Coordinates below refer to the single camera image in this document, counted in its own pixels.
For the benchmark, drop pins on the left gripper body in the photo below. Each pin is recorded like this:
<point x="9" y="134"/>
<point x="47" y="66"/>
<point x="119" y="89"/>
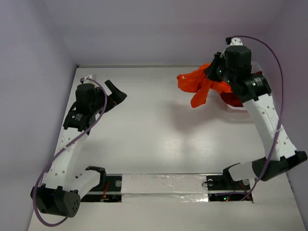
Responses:
<point x="98" y="106"/>

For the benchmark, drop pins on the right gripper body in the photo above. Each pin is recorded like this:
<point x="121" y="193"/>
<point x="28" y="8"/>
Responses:
<point x="214" y="70"/>

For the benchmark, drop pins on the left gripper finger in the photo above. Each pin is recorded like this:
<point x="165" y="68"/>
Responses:
<point x="117" y="96"/>
<point x="110" y="85"/>

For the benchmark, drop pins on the orange t-shirt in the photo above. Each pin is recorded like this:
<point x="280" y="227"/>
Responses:
<point x="196" y="82"/>

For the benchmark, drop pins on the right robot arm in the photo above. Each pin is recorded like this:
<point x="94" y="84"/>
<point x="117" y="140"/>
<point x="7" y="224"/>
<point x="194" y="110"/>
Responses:
<point x="280" y="154"/>

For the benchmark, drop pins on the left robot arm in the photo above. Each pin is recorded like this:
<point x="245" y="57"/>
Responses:
<point x="64" y="182"/>

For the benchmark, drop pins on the dark red t-shirt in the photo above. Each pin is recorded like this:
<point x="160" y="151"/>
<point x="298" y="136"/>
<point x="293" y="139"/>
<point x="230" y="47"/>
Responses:
<point x="243" y="88"/>

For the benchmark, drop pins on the white plastic laundry basket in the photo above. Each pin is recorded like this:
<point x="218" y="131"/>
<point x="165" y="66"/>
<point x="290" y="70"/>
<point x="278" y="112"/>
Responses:
<point x="240" y="110"/>

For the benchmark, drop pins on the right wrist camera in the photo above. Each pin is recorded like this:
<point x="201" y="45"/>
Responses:
<point x="233" y="41"/>

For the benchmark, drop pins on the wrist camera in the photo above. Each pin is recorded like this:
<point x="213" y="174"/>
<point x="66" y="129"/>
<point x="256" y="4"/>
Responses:
<point x="233" y="41"/>
<point x="91" y="77"/>

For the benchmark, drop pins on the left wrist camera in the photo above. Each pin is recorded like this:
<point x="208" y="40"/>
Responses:
<point x="91" y="77"/>

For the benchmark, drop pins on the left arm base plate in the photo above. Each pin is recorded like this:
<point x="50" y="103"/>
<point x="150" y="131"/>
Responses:
<point x="109" y="193"/>

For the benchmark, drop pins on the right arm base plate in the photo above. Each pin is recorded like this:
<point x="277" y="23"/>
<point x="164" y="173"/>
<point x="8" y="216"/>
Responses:
<point x="219" y="190"/>

